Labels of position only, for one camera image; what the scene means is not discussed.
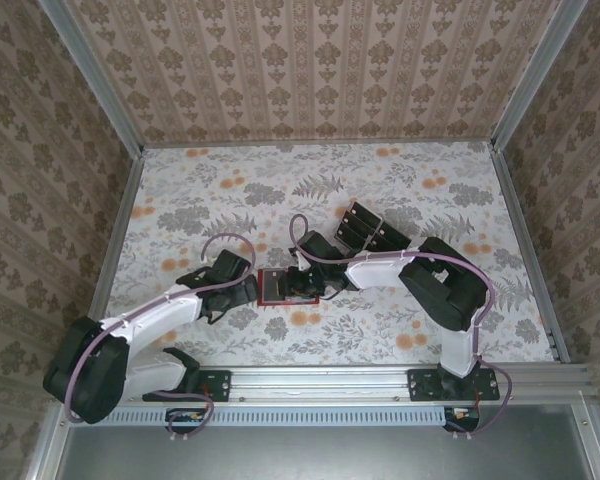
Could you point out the red leather card holder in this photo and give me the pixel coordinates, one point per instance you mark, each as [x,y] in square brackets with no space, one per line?
[280,302]

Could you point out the black VIP credit card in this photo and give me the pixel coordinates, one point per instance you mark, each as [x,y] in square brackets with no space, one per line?
[271,286]

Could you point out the black card rack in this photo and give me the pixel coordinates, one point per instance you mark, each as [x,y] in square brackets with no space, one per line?
[360,225]

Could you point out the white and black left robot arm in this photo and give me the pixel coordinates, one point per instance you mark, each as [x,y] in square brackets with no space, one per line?
[150,316]

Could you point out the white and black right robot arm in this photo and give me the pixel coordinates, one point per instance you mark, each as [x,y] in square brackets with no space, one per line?
[380,267]

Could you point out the grey metal panel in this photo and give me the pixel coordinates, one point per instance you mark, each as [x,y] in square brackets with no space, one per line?
[330,455]

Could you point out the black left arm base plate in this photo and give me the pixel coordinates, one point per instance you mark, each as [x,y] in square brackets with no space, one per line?
[215,385]

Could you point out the aluminium mounting rail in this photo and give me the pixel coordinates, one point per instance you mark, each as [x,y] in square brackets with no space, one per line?
[320,385]

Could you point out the aluminium table side rail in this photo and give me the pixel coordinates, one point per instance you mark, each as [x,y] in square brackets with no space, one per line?
[530,250]
[115,245]

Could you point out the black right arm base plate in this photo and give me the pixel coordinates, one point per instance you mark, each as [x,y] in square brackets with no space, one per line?
[425,385]

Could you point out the aluminium frame post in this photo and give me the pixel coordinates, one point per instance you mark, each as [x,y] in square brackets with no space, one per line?
[95,85]
[535,75]

